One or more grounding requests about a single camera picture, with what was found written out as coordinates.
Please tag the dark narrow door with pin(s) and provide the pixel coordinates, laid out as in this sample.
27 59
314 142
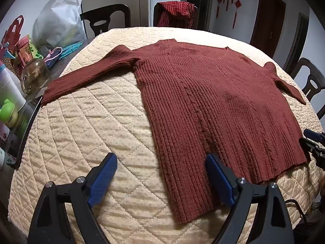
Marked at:
295 43

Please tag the teal mesh mat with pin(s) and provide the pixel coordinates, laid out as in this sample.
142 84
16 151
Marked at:
72 49

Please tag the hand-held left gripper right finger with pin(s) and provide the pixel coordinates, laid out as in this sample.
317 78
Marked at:
218 180

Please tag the red checked cloth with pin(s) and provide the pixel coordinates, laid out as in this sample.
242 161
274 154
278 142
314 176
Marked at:
175 14

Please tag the rust red knit sweater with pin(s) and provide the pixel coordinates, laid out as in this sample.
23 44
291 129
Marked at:
203 94

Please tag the black wooden chair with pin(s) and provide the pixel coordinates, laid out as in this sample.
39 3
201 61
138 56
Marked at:
312 78
155 15
106 17

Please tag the beige quilted blanket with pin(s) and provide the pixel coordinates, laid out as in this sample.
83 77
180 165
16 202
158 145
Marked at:
96 137

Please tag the green leaf printed bag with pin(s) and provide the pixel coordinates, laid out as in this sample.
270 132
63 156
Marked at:
36 52

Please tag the red tote bag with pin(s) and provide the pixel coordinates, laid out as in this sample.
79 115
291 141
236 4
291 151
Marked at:
11 31

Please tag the white jar red label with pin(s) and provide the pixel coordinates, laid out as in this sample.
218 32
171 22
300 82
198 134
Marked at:
4 133

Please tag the green frog lid bottle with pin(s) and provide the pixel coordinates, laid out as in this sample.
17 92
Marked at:
7 114

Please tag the white plastic bag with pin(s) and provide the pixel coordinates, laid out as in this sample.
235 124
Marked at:
58 22

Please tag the brown wooden door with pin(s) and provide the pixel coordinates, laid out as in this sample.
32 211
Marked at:
268 20

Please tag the grey door panel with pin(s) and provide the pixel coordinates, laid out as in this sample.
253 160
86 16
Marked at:
144 2

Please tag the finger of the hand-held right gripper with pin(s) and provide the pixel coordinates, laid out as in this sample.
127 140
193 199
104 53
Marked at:
313 135
311 148

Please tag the white bottle blue lid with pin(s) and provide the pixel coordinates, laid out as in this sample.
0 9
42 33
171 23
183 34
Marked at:
9 86

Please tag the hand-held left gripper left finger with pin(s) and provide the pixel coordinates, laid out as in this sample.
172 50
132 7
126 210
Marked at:
104 178

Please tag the dark open doorway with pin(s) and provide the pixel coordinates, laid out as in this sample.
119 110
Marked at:
196 3

